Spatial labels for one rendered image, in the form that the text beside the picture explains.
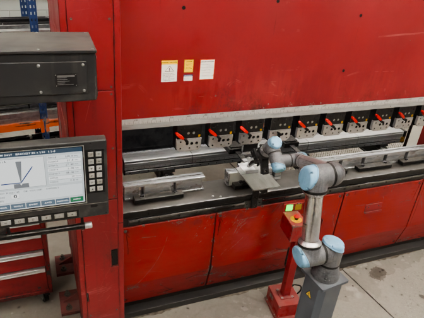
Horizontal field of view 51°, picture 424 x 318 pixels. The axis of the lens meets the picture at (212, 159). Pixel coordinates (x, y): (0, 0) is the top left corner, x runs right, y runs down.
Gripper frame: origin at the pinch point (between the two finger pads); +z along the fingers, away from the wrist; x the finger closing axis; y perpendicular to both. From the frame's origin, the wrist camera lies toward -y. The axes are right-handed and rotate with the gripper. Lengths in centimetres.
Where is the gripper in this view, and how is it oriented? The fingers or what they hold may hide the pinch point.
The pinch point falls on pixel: (253, 166)
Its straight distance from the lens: 277.2
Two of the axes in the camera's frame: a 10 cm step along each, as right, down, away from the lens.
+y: -2.2, -9.3, 3.0
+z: -3.0, 3.5, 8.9
